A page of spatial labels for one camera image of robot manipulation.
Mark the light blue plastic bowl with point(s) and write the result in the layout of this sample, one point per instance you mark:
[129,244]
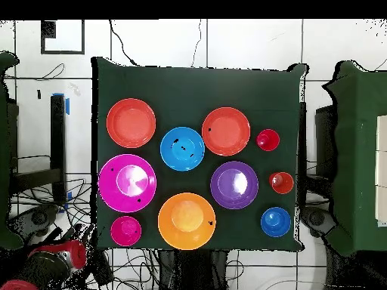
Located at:
[181,161]

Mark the orange-red plastic bowl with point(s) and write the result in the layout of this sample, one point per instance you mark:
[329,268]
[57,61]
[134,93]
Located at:
[131,123]
[226,136]

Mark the large magenta plastic bowl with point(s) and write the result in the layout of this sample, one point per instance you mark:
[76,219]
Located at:
[115,193]

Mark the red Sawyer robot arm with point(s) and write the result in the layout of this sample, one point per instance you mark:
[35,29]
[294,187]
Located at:
[72,253]

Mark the purple plastic bowl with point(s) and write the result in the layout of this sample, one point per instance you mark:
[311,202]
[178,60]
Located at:
[223,193]

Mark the orange plastic bowl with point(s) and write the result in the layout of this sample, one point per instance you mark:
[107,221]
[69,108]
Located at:
[186,221]

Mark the dark green table cloth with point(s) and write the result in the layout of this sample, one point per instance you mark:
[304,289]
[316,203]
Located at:
[181,90]

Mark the red plastic cup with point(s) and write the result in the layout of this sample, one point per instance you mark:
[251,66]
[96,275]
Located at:
[268,140]

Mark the orange plastic cup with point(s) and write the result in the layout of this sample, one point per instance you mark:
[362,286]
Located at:
[281,182]

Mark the small magenta plastic bowl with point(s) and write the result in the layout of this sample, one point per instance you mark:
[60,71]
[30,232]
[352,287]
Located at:
[125,230]

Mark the small dark blue bowl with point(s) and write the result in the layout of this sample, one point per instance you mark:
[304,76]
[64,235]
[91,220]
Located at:
[275,222]

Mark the black power adapter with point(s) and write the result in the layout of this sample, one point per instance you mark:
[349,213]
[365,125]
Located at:
[102,267]

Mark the neighbouring green cloth table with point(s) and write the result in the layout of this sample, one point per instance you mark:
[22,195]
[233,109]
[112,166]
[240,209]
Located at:
[356,151]
[4,151]

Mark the white panel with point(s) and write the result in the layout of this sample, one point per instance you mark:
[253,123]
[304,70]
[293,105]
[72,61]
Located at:
[381,169]

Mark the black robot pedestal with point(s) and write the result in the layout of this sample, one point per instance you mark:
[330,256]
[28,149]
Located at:
[193,269]

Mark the black stand frame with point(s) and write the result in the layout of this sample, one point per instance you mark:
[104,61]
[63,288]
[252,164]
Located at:
[58,145]

